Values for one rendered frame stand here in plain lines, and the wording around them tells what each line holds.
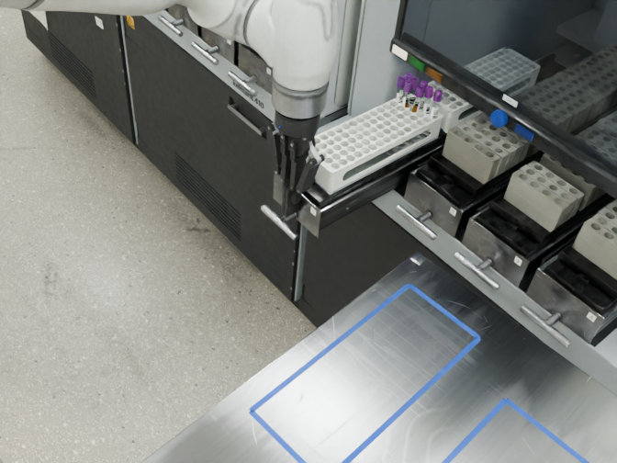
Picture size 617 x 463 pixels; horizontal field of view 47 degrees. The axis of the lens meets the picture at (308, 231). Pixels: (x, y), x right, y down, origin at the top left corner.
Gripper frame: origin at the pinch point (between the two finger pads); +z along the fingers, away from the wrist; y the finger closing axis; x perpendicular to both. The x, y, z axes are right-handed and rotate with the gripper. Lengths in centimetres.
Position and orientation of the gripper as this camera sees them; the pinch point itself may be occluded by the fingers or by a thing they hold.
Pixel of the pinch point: (290, 197)
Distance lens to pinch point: 131.4
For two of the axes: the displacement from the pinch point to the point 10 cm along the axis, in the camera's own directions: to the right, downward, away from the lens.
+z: -0.8, 7.1, 7.0
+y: -6.4, -5.8, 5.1
